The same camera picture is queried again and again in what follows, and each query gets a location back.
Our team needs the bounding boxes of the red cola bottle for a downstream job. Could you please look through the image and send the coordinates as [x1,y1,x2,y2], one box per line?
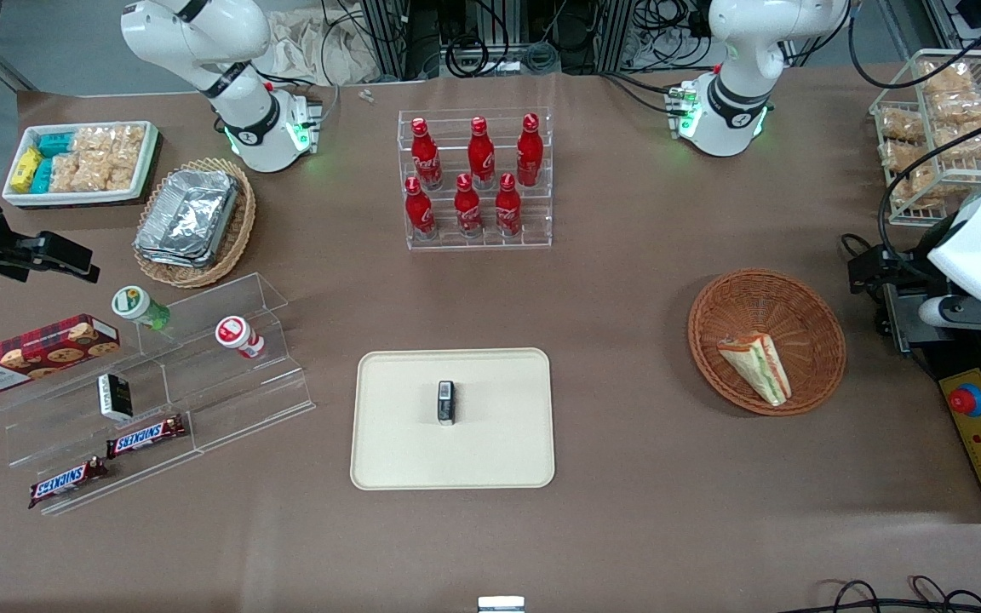
[516,113,544,187]
[454,173,484,238]
[467,117,496,189]
[495,173,523,238]
[410,117,444,191]
[404,176,437,240]

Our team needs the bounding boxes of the snickers chocolate bar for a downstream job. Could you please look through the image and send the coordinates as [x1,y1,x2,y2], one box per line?
[28,457,108,509]
[106,415,187,461]

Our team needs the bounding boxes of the clear bag of rice crackers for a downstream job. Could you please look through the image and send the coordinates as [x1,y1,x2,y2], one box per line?
[49,128,95,194]
[86,124,147,192]

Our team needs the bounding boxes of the crumpled white cloth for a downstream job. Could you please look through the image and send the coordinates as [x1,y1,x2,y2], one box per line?
[267,7,382,88]

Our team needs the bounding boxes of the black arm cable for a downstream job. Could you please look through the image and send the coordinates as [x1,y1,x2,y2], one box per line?
[878,100,981,256]

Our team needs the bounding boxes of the stack of foil trays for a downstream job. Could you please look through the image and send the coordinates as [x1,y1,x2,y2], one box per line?
[135,169,241,270]

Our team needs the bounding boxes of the aluminium frame rack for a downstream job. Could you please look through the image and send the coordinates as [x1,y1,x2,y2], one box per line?
[360,0,713,82]

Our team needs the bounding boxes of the round brown wicker basket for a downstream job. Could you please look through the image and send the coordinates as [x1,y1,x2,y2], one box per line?
[687,268,847,417]

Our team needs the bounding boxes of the red tartan cookie box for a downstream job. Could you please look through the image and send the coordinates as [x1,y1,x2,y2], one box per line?
[0,313,121,398]

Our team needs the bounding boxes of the clear bag of fried snacks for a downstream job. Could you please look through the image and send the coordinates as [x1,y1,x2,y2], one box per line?
[880,106,927,143]
[919,60,977,96]
[929,89,981,126]
[882,140,944,208]
[933,119,981,161]

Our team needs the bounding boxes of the black hanging cable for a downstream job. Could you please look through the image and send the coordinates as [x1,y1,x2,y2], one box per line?
[848,0,981,88]

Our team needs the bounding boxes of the oval tan wicker basket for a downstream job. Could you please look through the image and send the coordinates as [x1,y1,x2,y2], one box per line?
[133,158,257,289]

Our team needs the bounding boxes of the white wire rack basket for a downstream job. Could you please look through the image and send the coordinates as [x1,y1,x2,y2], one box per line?
[869,49,981,227]

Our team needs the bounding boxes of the clear acrylic stepped shelf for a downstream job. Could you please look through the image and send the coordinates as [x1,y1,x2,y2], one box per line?
[0,272,317,517]

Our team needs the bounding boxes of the yellow snack pack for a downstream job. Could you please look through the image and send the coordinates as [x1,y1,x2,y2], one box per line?
[11,146,43,193]

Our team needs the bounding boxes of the black floor cables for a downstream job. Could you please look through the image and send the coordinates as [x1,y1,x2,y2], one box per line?
[797,576,981,613]

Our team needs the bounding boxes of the black machine base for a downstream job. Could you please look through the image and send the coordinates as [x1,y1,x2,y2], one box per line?
[916,326,981,401]

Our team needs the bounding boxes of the white rectangular snack bin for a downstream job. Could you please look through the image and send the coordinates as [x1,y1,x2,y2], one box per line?
[1,121,159,209]

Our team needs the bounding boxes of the small black and white box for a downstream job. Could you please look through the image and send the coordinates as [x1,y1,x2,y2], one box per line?
[97,373,134,422]

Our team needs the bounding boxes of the red capped drink bottle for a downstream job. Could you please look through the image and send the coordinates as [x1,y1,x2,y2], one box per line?
[215,315,266,360]

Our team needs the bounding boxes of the triangle sandwich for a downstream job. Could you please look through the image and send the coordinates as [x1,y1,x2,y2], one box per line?
[717,332,793,407]

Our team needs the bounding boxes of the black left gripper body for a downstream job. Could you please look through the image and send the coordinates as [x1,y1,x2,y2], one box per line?
[878,243,938,295]

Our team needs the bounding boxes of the beige plastic serving tray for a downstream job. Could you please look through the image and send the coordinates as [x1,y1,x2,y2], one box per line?
[350,347,556,491]

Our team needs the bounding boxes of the clear acrylic bottle rack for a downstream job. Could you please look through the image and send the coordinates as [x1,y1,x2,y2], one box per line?
[397,106,553,250]

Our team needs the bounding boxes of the coiled black cable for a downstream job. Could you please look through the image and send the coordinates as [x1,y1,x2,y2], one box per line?
[444,34,491,79]

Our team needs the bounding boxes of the green capped drink bottle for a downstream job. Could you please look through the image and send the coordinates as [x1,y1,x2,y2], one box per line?
[112,285,172,333]

